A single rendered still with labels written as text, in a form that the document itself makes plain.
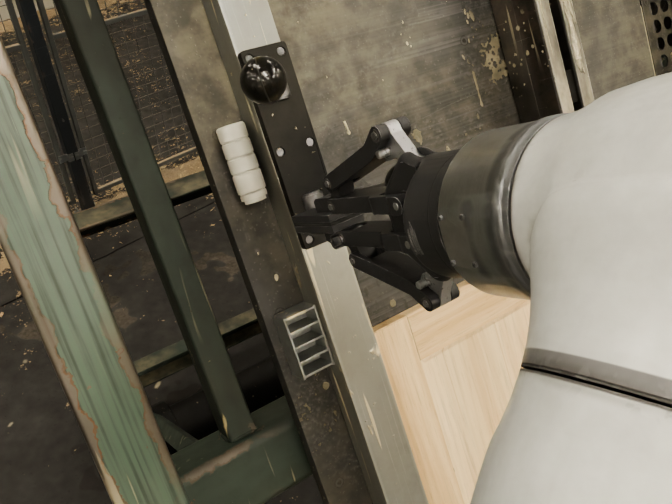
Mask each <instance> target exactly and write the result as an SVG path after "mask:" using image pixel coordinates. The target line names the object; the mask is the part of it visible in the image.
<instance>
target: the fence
mask: <svg viewBox="0 0 672 504"><path fill-rule="evenodd" d="M202 2H203V5H204V8H205V11H206V14H207V17H208V20H209V23H210V26H211V29H212V32H213V35H214V38H215V40H216V43H217V46H218V49H219V52H220V55H221V58H222V61H223V64H224V67H225V70H226V73H227V76H228V79H229V82H230V85H231V87H232V90H233V93H234V96H235V99H236V102H237V105H238V108H239V111H240V114H241V117H242V120H243V122H244V123H245V125H246V128H247V131H248V134H249V136H248V137H249V138H250V140H251V143H252V146H253V149H254V151H253V152H254V153H255V154H256V157H257V160H258V163H259V168H260V169H261V172H262V175H263V178H264V181H265V184H266V190H267V193H268V196H269V199H270V202H271V205H272V208H273V211H274V214H275V217H276V220H277V223H278V226H279V229H280V232H281V234H282V237H283V240H284V243H285V246H286V249H287V252H288V255H289V258H290V261H291V264H292V267H293V270H294V273H295V276H296V279H297V282H298V284H299V287H300V290H301V293H302V296H303V299H304V302H308V303H311V304H315V306H316V309H317V312H318V315H319V318H320V321H321V324H322V327H323V330H324V333H325V336H326V339H327V342H328V345H329V348H330V351H331V354H332V357H333V360H334V362H335V365H331V366H329V367H327V370H328V373H329V376H330V379H331V381H332V384H333V387H334V390H335V393H336V396H337V399H338V402H339V405H340V408H341V411H342V414H343V417H344V420H345V423H346V426H347V429H348V431H349V434H350V437H351V440H352V443H353V446H354V449H355V452H356V455H357V458H358V461H359V464H360V467H361V470H362V473H363V476H364V478H365V481H366V484H367V487H368V490H369V493H370V496H371V499H372V502H373V504H429V503H428V500H427V497H426V494H425V491H424V488H423V485H422V481H421V478H420V475H419V472H418V469H417V466H416V463H415V460H414V456H413V453H412V450H411V447H410V444H409V441H408V438H407V435H406V431H405V428H404V425H403V422H402V419H401V416H400V413H399V410H398V406H397V403H396V400H395V397H394V394H393V391H392V388H391V385H390V381H389V378H388V375H387V372H386V369H385V366H384V363H383V360H382V357H381V353H380V350H379V347H378V344H377V341H376V338H375V335H374V332H373V328H372V325H371V322H370V319H369V316H368V313H367V310H366V307H365V303H364V300H363V297H362V294H361V291H360V288H359V285H358V282H357V278H356V275H355V272H354V269H353V266H352V265H351V263H350V260H349V254H348V250H347V247H346V246H344V247H342V248H339V249H337V250H336V249H334V248H333V247H332V245H331V243H330V242H328V241H327V242H325V243H322V244H320V245H317V246H315V247H313V248H310V249H302V247H301V245H300V242H299V239H298V236H297V233H296V230H295V227H294V224H293V221H292V218H291V215H290V212H289V209H288V206H287V203H286V200H285V197H284V194H283V191H282V188H281V185H280V182H279V179H278V176H277V173H276V170H275V167H274V164H273V161H272V158H271V155H270V152H269V149H268V146H267V143H266V140H265V137H264V134H263V131H262V128H261V125H260V122H259V119H258V116H257V113H256V110H255V107H254V104H253V101H251V100H250V99H248V98H247V97H246V95H245V94H244V93H243V91H242V88H241V85H240V73H241V70H242V68H241V65H240V63H239V60H238V54H239V53H240V52H242V51H244V50H248V49H252V48H256V47H260V46H264V45H268V44H272V43H276V42H280V38H279V35H278V32H277V29H276V26H275V23H274V19H273V16H272V13H271V10H270V7H269V4H268V1H267V0H202Z"/></svg>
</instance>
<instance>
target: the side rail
mask: <svg viewBox="0 0 672 504"><path fill-rule="evenodd" d="M0 245H1V247H2V250H3V252H4V254H5V257H6V259H7V261H8V264H9V266H10V268H11V270H12V273H13V275H14V277H15V280H16V282H17V284H18V287H19V289H20V291H21V294H22V296H23V298H24V300H25V303H26V305H27V307H28V310H29V312H30V314H31V317H32V319H33V321H34V324H35V326H36V328H37V331H38V333H39V335H40V337H41V340H42V342H43V344H44V347H45V349H46V351H47V354H48V356H49V358H50V361H51V363H52V365H53V367H54V370H55V372H56V374H57V377H58V379H59V381H60V384H61V386H62V388H63V391H64V393H65V395H66V397H67V400H68V402H69V404H70V407H71V409H72V411H73V414H74V416H75V418H76V421H77V423H78V425H79V427H80V430H81V432H82V434H83V437H84V439H85V441H86V444H87V446H88V448H89V451H90V453H91V455H92V457H93V460H94V462H95V464H96V467H97V469H98V471H99V474H100V476H101V478H102V481H103V483H104V485H105V488H106V490H107V492H108V494H109V497H110V499H111V501H112V504H190V502H189V500H188V497H187V495H186V492H185V490H184V487H183V485H182V482H181V480H180V477H179V475H178V472H177V470H176V467H175V465H174V463H173V460H172V458H171V455H170V453H169V450H168V448H167V445H166V443H165V440H164V438H163V435H162V433H161V430H160V428H159V426H158V423H157V421H156V418H155V416H154V413H153V411H152V408H151V406H150V403H149V401H148V398H147V396H146V393H145V391H144V389H143V386H142V384H141V381H140V379H139V376H138V374H137V371H136V369H135V366H134V364H133V361H132V359H131V356H130V354H129V352H128V349H127V347H126V344H125V342H124V339H123V337H122V334H121V332H120V329H119V327H118V324H117V322H116V319H115V317H114V315H113V312H112V310H111V307H110V305H109V302H108V300H107V297H106V295H105V292H104V290H103V287H102V285H101V282H100V280H99V278H98V275H97V273H96V270H95V268H94V265H93V263H92V260H91V258H90V255H89V253H88V250H87V248H86V245H85V243H84V241H83V238H82V236H81V233H80V231H79V228H78V226H77V223H76V221H75V218H74V216H73V213H72V211H71V208H70V206H69V204H68V201H67V199H66V196H65V194H64V191H63V189H62V186H61V184H60V181H59V179H58V176H57V174H56V171H55V169H54V167H53V164H52V162H51V159H50V157H49V154H48V152H47V149H46V147H45V144H44V142H43V139H42V137H41V134H40V132H39V130H38V127H37V125H36V122H35V120H34V117H33V115H32V112H31V110H30V107H29V105H28V102H27V100H26V97H25V95H24V93H23V90H22V88H21V85H20V83H19V80H18V78H17V75H16V73H15V70H14V68H13V65H12V63H11V60H10V58H9V56H8V53H7V51H6V48H5V46H4V43H3V41H2V38H1V36H0Z"/></svg>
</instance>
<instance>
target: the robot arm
mask: <svg viewBox="0 0 672 504"><path fill-rule="evenodd" d="M410 132H411V124H410V121H409V119H408V118H407V117H405V116H401V117H398V118H395V119H392V120H389V121H387V122H384V123H381V124H378V125H375V126H372V127H371V128H370V131H369V133H368V136H367V138H366V141H365V143H364V145H363V146H362V147H361V148H360V149H359V150H357V151H356V152H355V153H354V154H352V155H351V156H350V157H349V158H347V159H346V160H345V161H344V162H342V163H341V164H340V165H339V166H337V167H336V168H335V169H334V170H333V171H331V172H330V173H329V174H327V175H326V176H325V177H324V185H325V187H326V189H327V190H328V191H331V194H327V195H325V196H322V197H320V198H317V199H315V201H314V205H315V208H312V209H310V210H307V211H305V212H302V213H300V214H297V215H294V216H292V219H293V222H294V224H295V228H296V231H297V233H324V234H325V237H326V240H327V241H328V242H330V243H331V245H332V247H333V248H334V249H336V250H337V249H339V248H342V247H344V246H348V247H349V248H350V250H351V252H352V253H351V254H350V255H349V260H350V263H351V265H352V266H353V267H354V268H356V269H358V270H360V271H362V272H364V273H366V274H368V275H370V276H372V277H374V278H376V279H378V280H380V281H382V282H384V283H387V284H389V285H391V286H393V287H395V288H397V289H399V290H401V291H403V292H405V293H407V294H409V295H410V296H412V297H413V298H414V299H415V300H416V301H417V302H418V303H419V304H420V305H421V306H422V307H423V308H425V309H426V310H427V311H429V312H431V311H433V310H435V309H437V308H439V307H441V306H443V305H445V304H447V303H448V302H450V301H452V300H454V299H456V298H458V297H459V296H460V291H459V288H458V286H457V285H456V284H455V283H454V282H453V278H460V279H465V280H466V281H467V282H468V283H469V284H471V285H472V286H474V287H475V288H477V289H478V290H480V291H482V292H485V293H487V294H491V295H495V296H502V297H509V298H517V299H524V300H530V320H529V327H528V334H527V341H526V346H525V350H524V355H523V359H522V363H521V367H523V368H520V371H519V374H518V377H517V380H516V383H515V386H514V389H513V391H512V394H511V397H510V400H509V402H508V405H507V407H506V409H505V412H504V414H503V416H502V418H501V420H500V422H499V425H498V427H497V428H496V430H495V432H494V434H493V436H492V438H491V440H490V443H489V446H488V449H487V451H486V454H485V457H484V460H483V463H482V466H481V469H480V472H479V475H478V479H477V482H476V485H475V489H474V492H473V496H472V499H471V503H470V504H672V72H670V73H666V74H662V75H658V76H654V77H651V78H647V79H645V80H642V81H639V82H636V83H633V84H630V85H627V86H624V87H622V88H619V89H616V90H613V91H611V92H609V93H607V94H605V95H603V96H601V97H599V98H598V99H596V100H595V101H593V102H592V103H590V104H589V105H587V106H586V107H584V108H582V109H580V110H578V111H575V112H572V113H561V114H555V115H551V116H547V117H544V118H541V119H539V120H536V121H532V122H527V123H522V124H517V125H512V126H507V127H502V128H497V129H492V130H489V131H486V132H483V133H481V134H479V135H477V136H476V137H474V138H473V139H472V140H470V141H469V142H468V143H467V144H466V145H465V146H463V147H462V148H461V149H456V150H450V151H444V152H435V151H433V150H431V149H430V148H427V147H418V148H416V147H415V146H414V144H413V143H412V142H411V140H410V139H409V138H408V136H409V134H410ZM396 158H397V159H398V161H397V163H396V166H395V168H394V170H393V172H392V175H391V177H390V179H389V182H388V184H387V186H383V187H374V188H364V189H362V188H363V187H359V188H357V189H354V182H357V181H358V180H360V179H361V178H363V177H364V176H365V175H367V174H368V173H370V172H371V171H373V170H374V169H375V168H377V167H378V166H380V165H381V164H383V163H384V162H385V161H387V160H389V161H390V160H393V159H396ZM363 213H373V215H389V217H390V220H391V221H365V219H364V216H363ZM363 221H364V222H363ZM360 222H362V223H360ZM400 252H403V253H406V254H407V255H409V256H407V255H405V254H402V253H400Z"/></svg>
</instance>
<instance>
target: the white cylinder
mask: <svg viewBox="0 0 672 504"><path fill-rule="evenodd" d="M216 133H217V136H218V139H219V142H220V144H222V150H223V153H224V156H225V159H226V160H227V161H228V162H227V164H228V167H229V170H230V173H231V175H233V177H232V179H233V182H234V184H235V187H236V190H237V193H238V195H240V199H241V201H242V202H245V205H248V204H252V203H255V202H258V201H261V200H263V199H266V194H268V193H267V190H266V188H265V187H266V184H265V181H264V178H263V175H262V172H261V169H260V168H259V163H258V160H257V157H256V154H255V153H254V152H253V151H254V149H253V146H252V143H251V140H250V138H248V136H249V134H248V131H247V128H246V125H245V123H244V122H243V121H240V122H237V123H233V124H230V125H227V126H224V127H221V128H219V129H217V131H216Z"/></svg>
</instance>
